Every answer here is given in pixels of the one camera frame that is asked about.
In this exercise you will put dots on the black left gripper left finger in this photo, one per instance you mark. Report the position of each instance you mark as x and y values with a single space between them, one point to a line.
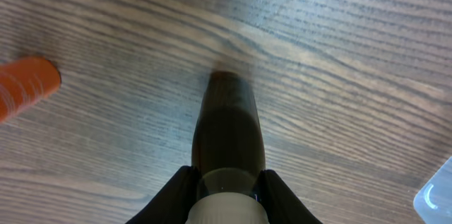
171 205

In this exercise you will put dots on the clear plastic container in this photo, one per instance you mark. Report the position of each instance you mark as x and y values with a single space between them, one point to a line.
432 203

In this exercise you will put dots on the orange bottle white cap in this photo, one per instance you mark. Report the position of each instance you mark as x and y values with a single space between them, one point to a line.
25 82

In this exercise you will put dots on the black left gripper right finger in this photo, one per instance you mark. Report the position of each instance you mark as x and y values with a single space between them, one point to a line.
282 206

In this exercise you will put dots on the black bottle white cap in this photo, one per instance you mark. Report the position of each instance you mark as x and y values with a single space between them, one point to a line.
228 152

